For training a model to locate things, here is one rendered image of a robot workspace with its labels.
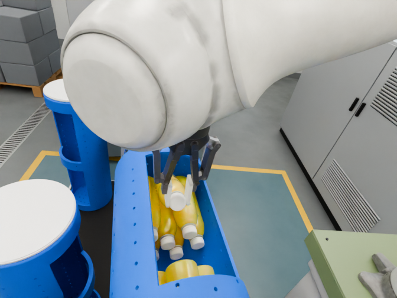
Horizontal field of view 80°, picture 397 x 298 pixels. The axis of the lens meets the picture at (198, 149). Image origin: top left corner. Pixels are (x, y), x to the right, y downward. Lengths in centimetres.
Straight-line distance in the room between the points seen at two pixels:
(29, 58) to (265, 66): 347
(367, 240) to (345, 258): 13
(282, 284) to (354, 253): 116
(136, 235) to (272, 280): 154
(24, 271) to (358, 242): 95
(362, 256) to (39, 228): 92
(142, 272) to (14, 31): 326
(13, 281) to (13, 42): 303
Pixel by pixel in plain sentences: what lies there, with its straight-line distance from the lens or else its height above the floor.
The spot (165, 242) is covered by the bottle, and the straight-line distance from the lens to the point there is 67.
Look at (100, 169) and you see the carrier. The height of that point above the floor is 53.
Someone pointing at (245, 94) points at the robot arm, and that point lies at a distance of 17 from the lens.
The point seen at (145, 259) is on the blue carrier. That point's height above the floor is 122.
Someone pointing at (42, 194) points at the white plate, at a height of 104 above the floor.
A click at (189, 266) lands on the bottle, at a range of 53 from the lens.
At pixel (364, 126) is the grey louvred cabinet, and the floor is 87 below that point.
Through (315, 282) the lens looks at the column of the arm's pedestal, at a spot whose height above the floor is 96.
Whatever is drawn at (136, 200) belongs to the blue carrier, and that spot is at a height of 121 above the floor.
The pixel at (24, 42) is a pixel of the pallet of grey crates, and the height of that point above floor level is 66.
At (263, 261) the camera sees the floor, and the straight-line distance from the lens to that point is 202.
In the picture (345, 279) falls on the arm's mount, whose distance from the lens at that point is 82.
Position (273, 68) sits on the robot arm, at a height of 161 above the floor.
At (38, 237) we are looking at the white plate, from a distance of 78.
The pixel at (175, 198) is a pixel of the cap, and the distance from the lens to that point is 53.
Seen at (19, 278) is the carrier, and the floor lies 96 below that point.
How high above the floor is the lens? 166
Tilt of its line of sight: 37 degrees down
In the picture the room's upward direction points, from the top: 11 degrees clockwise
